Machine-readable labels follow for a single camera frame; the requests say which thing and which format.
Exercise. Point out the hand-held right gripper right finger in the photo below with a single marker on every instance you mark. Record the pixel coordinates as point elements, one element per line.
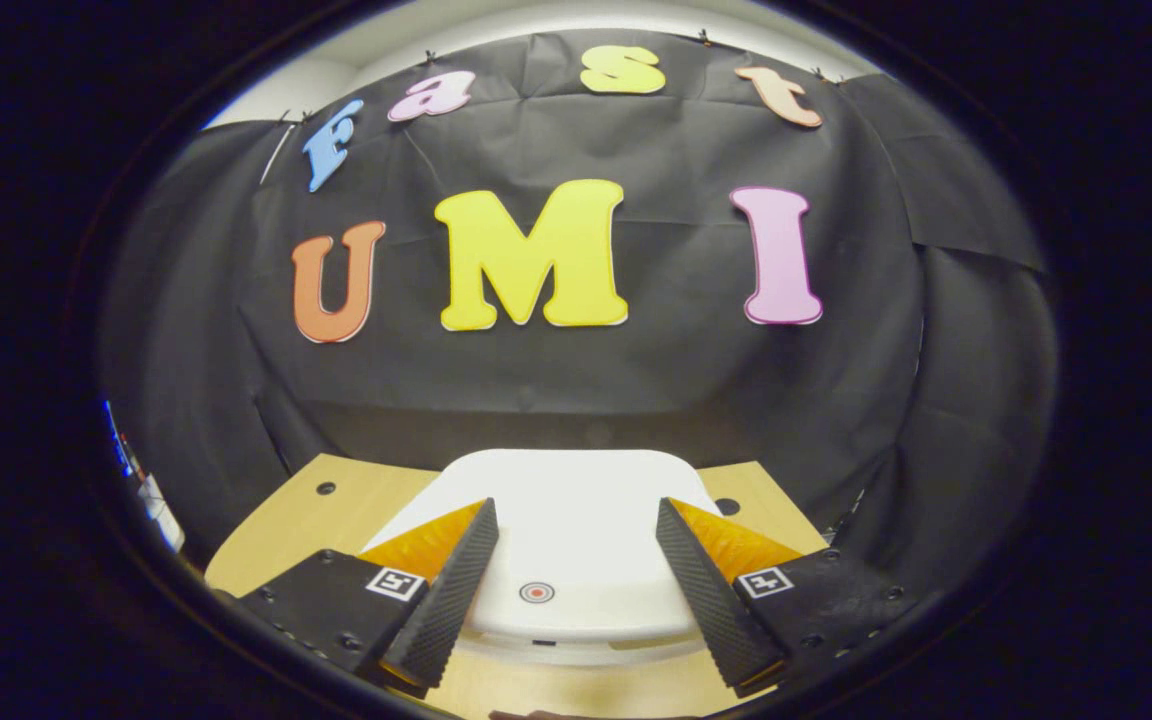
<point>711,600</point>

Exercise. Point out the wooden desktop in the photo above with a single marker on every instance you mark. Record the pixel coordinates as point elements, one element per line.
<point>276,540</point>

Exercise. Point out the black backdrop cloth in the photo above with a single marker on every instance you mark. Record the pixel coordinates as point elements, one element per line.
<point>636,380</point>

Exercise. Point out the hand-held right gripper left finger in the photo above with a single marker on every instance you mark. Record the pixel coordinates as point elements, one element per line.
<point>451,590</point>

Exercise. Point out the white side table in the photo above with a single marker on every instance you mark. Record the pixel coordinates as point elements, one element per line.
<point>161,515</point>

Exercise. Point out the white desktop garbage bin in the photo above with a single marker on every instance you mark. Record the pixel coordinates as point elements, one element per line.
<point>576,540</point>

